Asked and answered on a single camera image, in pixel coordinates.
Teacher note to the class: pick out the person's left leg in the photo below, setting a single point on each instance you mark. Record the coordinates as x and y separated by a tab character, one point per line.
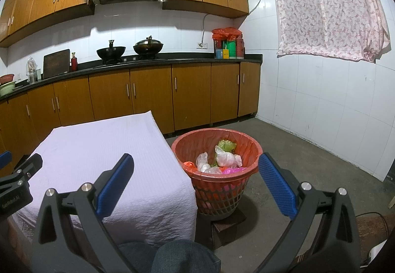
137	257

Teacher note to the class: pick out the white tablecloth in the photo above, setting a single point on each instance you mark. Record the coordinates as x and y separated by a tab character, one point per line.
108	149

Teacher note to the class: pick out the red bottle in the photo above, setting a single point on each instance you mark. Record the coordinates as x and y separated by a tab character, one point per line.
74	63

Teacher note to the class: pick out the gas stove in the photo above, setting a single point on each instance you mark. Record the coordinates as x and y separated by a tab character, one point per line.
132	60

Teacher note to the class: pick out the clear bag with jar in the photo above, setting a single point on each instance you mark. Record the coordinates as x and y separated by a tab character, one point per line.
32	72

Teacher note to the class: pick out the red bowl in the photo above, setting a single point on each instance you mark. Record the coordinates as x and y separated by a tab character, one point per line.
6	78

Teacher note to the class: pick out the large clear plastic bag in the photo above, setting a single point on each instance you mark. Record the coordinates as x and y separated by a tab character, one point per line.
226	159

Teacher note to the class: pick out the open black wok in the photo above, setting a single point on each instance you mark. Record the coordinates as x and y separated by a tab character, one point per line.
111	52

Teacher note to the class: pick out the wooden base cabinets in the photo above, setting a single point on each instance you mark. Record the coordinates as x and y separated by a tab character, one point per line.
191	94

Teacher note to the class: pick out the pink plastic bag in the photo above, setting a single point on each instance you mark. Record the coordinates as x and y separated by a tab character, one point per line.
231	171

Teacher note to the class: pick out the black kitchen countertop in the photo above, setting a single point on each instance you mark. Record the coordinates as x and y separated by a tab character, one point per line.
185	60

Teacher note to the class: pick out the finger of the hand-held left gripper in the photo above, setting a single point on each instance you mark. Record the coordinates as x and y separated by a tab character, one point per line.
29	165
4	158

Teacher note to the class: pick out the light green plastic bag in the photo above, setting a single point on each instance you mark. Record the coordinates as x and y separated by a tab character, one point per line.
226	146

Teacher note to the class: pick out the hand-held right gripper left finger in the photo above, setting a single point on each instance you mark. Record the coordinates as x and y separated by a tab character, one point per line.
115	180

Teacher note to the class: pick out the orange plastic bag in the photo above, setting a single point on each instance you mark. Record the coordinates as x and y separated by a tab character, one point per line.
189	165

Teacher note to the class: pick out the tall red canister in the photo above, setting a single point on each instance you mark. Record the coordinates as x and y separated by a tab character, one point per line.
240	48

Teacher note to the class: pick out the dark wooden stool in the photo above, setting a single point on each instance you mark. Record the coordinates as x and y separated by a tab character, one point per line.
230	228

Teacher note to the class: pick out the green canister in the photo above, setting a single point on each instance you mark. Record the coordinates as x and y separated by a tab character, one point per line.
231	50

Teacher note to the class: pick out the wall socket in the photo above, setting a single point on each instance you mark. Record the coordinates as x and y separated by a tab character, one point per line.
202	45

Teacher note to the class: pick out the dark cutting board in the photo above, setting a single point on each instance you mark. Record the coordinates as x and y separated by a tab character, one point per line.
56	64

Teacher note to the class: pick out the white power adapter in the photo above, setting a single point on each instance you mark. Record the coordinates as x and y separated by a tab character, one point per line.
376	253

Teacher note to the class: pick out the pale wooden stick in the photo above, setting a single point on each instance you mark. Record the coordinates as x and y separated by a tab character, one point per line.
391	199

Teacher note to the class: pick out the orange plastic wastebasket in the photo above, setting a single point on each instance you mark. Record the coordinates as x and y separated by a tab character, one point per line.
216	199

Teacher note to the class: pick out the blue and yellow box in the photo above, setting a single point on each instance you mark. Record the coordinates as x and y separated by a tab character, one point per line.
221	54

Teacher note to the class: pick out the lidded black wok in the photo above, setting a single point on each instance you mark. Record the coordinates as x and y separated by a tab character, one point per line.
148	47

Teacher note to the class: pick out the pink floral curtain cloth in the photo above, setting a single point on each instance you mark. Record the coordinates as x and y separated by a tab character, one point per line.
324	7

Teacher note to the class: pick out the orange bag on canisters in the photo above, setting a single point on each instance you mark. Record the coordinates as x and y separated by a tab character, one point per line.
226	33

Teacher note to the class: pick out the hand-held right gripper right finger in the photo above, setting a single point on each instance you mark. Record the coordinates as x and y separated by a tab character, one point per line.
277	186

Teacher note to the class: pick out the person's right leg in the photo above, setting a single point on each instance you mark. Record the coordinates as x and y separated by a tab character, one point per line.
185	257

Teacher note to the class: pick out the person's leg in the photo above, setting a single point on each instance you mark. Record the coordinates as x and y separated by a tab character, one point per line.
185	257
137	257

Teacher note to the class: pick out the small clear plastic bag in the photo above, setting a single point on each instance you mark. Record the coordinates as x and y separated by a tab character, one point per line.
202	161

